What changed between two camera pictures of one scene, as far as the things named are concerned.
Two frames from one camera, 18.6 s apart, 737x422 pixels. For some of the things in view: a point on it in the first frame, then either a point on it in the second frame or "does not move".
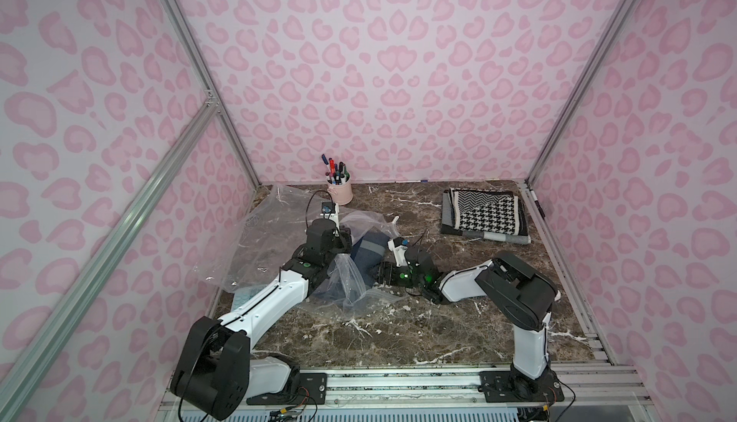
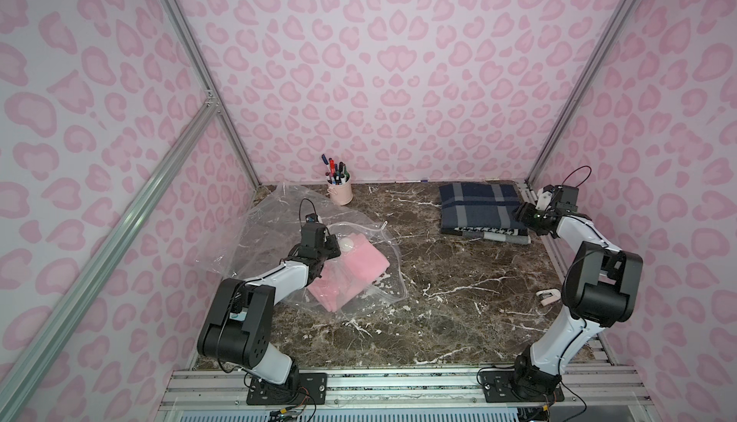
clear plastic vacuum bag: x=277 y=235 does not move
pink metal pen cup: x=341 y=195 does not move
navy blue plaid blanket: x=367 y=252 → x=479 y=204
